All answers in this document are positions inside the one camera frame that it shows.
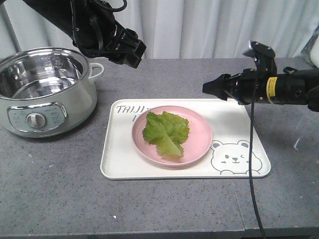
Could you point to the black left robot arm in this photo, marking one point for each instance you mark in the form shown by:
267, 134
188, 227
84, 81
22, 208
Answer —
93, 29

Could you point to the pink round plate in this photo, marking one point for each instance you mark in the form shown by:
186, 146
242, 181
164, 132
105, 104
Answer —
195, 147

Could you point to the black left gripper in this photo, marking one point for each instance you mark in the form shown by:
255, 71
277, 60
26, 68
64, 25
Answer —
123, 47

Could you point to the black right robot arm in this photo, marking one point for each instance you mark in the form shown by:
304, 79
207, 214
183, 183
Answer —
293, 87

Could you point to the pale green electric pot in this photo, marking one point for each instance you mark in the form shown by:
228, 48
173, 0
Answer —
47, 91

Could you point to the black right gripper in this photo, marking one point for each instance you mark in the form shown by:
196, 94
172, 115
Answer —
245, 87

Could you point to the green lettuce leaf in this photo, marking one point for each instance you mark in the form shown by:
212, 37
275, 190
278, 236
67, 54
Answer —
167, 132

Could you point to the white pleated curtain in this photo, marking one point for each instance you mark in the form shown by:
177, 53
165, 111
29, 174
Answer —
185, 29

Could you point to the cream bear serving tray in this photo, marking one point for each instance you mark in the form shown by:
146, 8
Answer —
220, 143

